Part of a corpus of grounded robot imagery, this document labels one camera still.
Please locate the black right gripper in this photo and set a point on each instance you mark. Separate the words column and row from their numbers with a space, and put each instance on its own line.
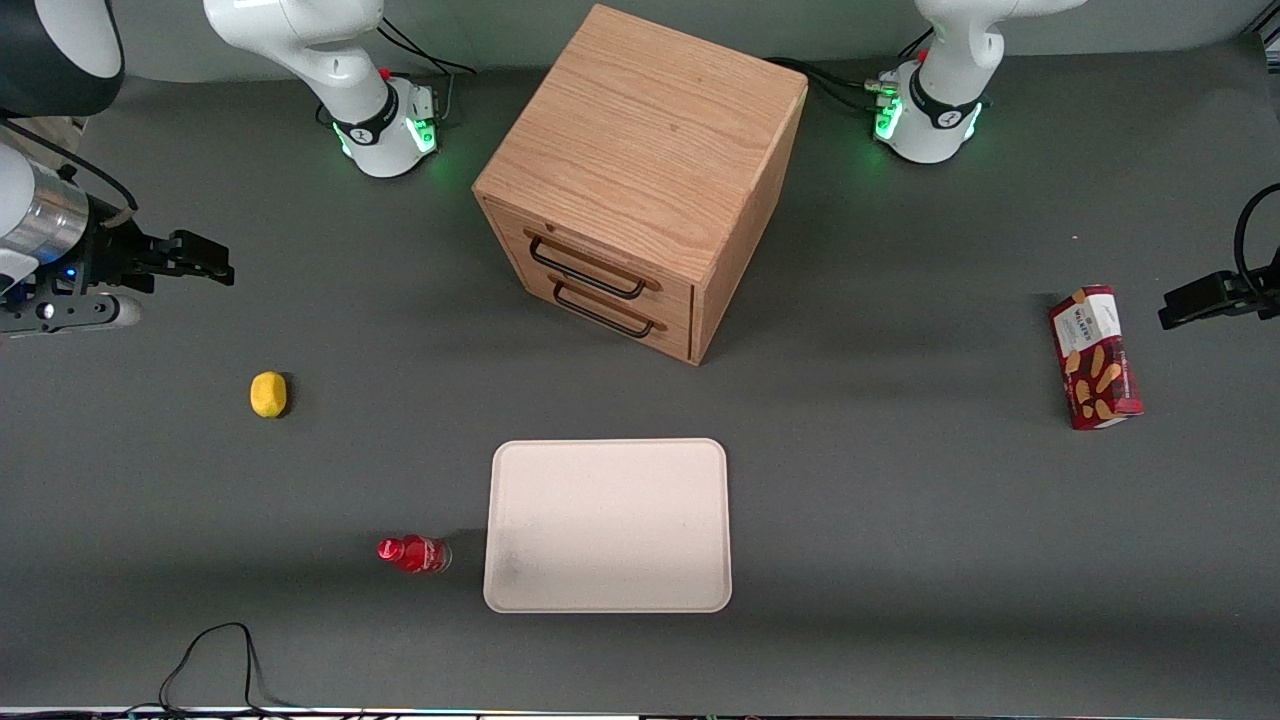
column 103, row 252

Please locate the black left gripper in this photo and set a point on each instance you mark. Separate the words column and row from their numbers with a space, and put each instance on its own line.
column 1215, row 294

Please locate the small red coke bottle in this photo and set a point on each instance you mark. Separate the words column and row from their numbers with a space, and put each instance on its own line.
column 420, row 554

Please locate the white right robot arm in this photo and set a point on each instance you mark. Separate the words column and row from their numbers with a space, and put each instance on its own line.
column 300, row 40

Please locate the beige rectangular plastic tray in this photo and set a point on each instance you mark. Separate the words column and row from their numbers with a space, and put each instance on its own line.
column 610, row 525

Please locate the red shortbread cookie box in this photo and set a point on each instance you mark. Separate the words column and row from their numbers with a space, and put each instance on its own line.
column 1095, row 360

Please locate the yellow lemon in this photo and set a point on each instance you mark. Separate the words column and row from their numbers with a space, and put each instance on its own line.
column 268, row 394

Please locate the wooden two-drawer cabinet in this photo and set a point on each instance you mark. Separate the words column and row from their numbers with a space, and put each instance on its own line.
column 640, row 130

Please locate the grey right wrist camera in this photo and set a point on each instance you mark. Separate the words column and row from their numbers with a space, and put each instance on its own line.
column 105, row 312

